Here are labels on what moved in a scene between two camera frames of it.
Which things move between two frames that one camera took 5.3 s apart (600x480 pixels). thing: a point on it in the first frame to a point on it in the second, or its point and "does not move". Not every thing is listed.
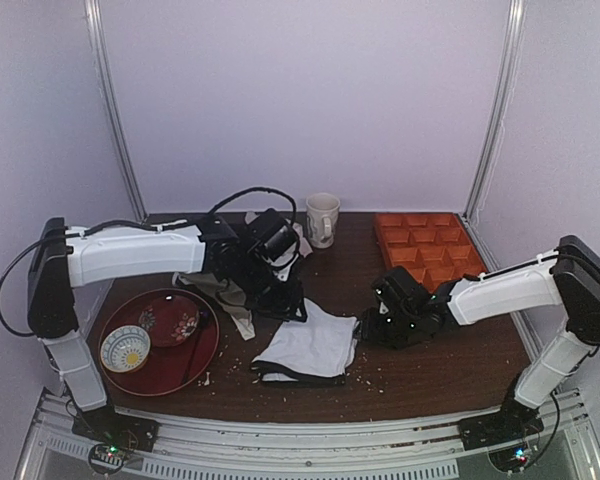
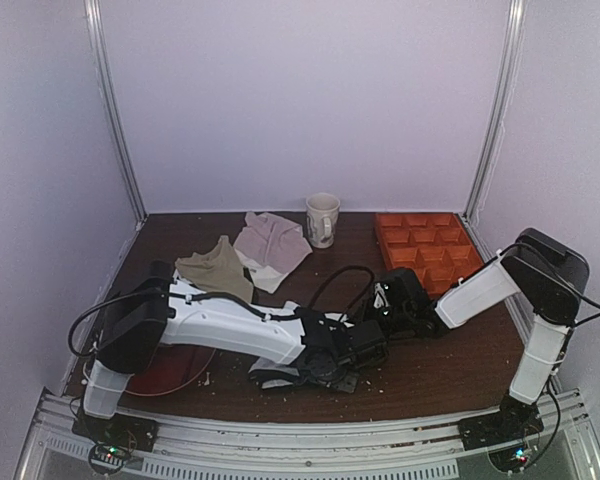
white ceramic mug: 321,211 does not move
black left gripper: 284,307 to 372,345
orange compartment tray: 436,246 does not move
